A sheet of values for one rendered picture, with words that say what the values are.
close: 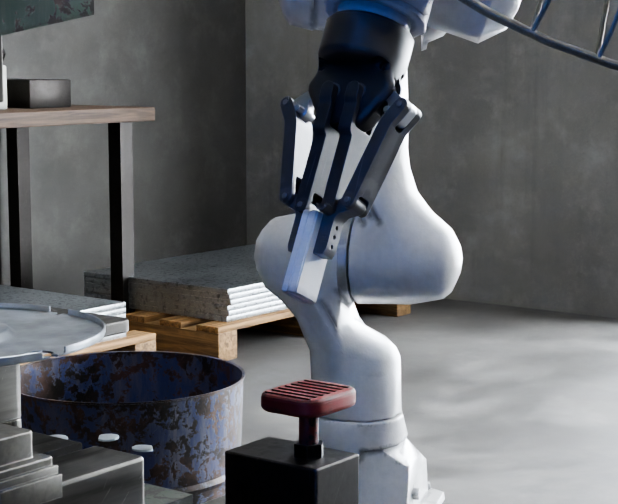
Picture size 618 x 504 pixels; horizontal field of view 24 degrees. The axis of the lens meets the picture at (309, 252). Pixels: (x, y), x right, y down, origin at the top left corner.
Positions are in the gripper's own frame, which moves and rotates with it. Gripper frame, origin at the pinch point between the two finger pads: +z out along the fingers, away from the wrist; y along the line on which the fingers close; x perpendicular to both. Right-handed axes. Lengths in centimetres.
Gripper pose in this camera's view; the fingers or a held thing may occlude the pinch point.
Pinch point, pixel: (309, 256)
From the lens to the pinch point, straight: 116.4
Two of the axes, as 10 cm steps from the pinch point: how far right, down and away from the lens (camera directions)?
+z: -2.5, 9.4, -2.2
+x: -5.5, -3.3, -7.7
